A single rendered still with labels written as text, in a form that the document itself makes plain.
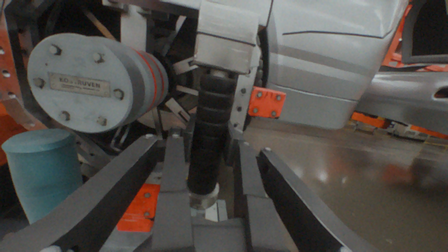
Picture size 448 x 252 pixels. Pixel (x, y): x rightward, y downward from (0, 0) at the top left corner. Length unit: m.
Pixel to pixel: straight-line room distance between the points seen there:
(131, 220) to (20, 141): 0.33
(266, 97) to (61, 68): 0.36
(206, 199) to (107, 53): 0.21
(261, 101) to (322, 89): 0.45
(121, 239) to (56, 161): 0.51
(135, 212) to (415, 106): 2.53
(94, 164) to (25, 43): 0.31
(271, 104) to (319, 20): 0.46
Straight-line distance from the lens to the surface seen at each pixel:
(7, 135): 0.80
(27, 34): 0.56
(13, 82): 0.54
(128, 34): 0.40
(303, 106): 0.76
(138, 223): 0.59
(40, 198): 0.43
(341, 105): 0.88
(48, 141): 0.39
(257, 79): 0.46
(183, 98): 0.73
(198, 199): 0.19
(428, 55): 3.90
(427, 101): 2.48
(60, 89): 0.29
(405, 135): 8.22
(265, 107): 0.39
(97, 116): 0.27
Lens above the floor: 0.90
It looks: 18 degrees down
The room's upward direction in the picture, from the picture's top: 11 degrees clockwise
